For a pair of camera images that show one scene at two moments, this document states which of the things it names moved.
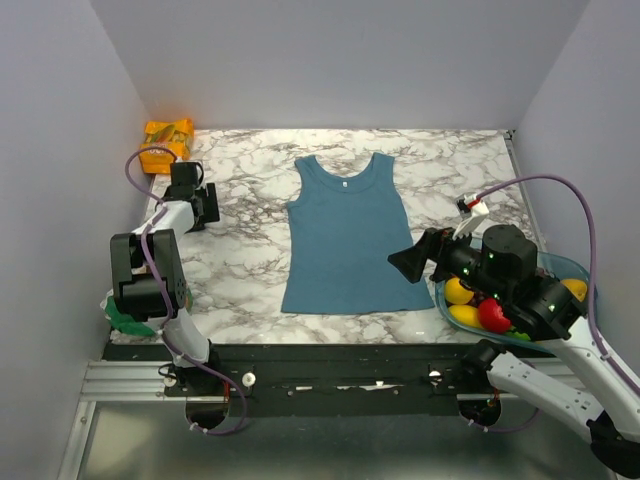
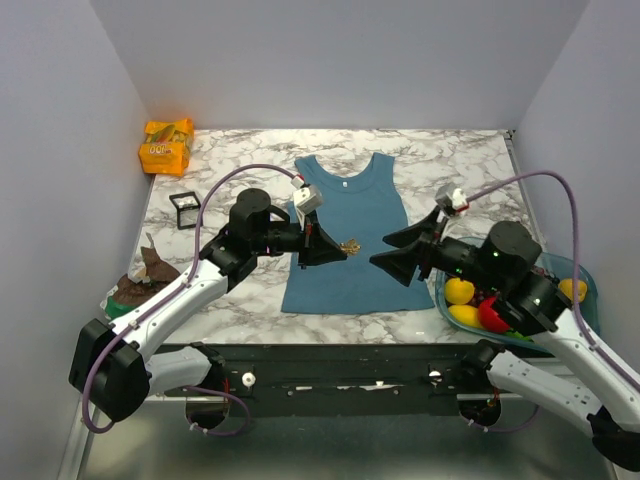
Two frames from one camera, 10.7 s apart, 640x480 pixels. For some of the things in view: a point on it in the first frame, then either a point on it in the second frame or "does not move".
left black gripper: x=208 y=194 → x=316 y=247
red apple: x=492 y=317 does not move
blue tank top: x=340 y=234 does not move
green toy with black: x=517 y=336 does not move
